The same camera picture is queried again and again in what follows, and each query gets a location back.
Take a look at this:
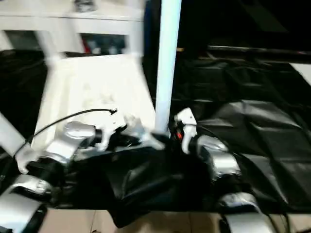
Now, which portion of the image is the white plastic table top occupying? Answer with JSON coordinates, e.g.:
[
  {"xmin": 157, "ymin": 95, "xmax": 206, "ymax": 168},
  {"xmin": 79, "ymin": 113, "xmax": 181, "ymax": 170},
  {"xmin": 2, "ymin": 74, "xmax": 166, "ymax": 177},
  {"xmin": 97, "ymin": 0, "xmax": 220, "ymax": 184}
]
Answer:
[{"xmin": 16, "ymin": 53, "xmax": 168, "ymax": 174}]

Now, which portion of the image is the black work mat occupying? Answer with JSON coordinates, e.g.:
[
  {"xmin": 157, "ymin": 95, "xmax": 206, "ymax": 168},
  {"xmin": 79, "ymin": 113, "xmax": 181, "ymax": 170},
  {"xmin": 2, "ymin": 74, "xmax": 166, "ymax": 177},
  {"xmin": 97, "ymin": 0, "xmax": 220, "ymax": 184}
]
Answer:
[{"xmin": 0, "ymin": 48, "xmax": 311, "ymax": 229}]

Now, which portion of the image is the white glass-door sideboard cabinet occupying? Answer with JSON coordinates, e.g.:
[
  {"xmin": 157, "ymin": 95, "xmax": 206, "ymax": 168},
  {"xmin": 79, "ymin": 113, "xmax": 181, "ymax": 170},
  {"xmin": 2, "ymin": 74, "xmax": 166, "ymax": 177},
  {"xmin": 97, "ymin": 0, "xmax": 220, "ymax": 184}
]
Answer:
[{"xmin": 0, "ymin": 0, "xmax": 144, "ymax": 55}]

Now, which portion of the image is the black backdrop cloth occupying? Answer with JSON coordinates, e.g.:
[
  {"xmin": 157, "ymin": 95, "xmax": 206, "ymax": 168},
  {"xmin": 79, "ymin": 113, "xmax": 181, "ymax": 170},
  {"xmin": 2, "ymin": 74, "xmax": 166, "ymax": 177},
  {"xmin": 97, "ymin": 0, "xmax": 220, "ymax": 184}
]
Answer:
[{"xmin": 143, "ymin": 0, "xmax": 311, "ymax": 59}]

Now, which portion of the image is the white flat board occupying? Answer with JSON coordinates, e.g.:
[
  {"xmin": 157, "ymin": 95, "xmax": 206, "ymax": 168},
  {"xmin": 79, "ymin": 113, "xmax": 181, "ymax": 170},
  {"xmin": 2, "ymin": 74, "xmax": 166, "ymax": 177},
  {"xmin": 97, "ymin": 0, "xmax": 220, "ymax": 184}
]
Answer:
[{"xmin": 290, "ymin": 63, "xmax": 311, "ymax": 87}]

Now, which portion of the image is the grey crumpled bag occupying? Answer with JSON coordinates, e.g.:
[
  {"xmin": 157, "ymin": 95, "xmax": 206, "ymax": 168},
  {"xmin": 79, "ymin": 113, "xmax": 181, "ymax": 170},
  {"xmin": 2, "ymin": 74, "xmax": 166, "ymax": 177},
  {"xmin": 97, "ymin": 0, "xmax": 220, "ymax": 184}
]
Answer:
[{"xmin": 74, "ymin": 0, "xmax": 95, "ymax": 12}]

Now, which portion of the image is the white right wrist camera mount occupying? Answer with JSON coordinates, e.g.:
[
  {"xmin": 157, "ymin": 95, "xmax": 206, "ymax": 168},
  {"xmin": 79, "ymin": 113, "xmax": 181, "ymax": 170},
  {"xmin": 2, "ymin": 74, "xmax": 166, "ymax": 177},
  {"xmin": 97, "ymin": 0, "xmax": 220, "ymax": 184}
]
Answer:
[{"xmin": 174, "ymin": 108, "xmax": 197, "ymax": 155}]

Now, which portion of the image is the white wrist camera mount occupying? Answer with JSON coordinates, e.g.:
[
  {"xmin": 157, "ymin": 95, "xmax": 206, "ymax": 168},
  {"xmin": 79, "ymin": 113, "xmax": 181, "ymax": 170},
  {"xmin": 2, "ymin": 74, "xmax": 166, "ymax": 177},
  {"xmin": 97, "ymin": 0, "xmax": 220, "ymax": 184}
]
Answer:
[
  {"xmin": 174, "ymin": 108, "xmax": 197, "ymax": 155},
  {"xmin": 97, "ymin": 113, "xmax": 127, "ymax": 152}
]

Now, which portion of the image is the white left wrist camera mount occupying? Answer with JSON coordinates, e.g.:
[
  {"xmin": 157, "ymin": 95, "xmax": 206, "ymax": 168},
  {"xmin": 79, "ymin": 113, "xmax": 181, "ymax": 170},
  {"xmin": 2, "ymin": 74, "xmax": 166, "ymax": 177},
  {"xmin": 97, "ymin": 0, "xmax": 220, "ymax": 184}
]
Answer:
[{"xmin": 97, "ymin": 113, "xmax": 127, "ymax": 152}]

